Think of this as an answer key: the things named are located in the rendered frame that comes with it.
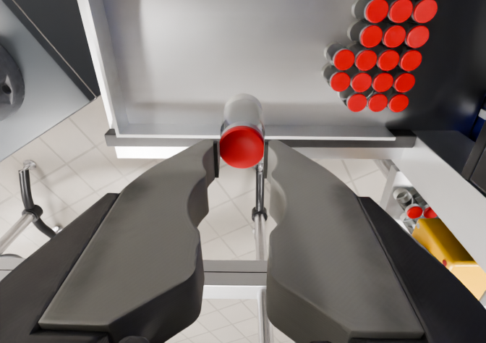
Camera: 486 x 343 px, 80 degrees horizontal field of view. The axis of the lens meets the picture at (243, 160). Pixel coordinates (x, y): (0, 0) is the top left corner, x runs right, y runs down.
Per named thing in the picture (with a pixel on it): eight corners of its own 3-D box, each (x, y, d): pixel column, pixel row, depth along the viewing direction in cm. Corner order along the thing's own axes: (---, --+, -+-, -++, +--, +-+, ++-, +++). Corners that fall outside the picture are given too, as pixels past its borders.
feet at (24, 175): (36, 159, 145) (16, 174, 133) (67, 233, 171) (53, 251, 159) (19, 158, 145) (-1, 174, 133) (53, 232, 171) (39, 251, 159)
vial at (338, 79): (340, 61, 34) (353, 72, 30) (338, 80, 35) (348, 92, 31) (322, 61, 34) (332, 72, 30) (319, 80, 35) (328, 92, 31)
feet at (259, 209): (267, 160, 144) (270, 176, 132) (264, 234, 169) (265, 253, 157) (252, 160, 144) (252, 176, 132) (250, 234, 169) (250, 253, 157)
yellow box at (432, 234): (476, 216, 36) (523, 264, 30) (454, 257, 40) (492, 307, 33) (414, 216, 36) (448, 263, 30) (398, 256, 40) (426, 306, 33)
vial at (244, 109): (263, 92, 16) (267, 124, 12) (262, 129, 17) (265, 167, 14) (223, 92, 16) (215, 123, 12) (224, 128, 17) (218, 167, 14)
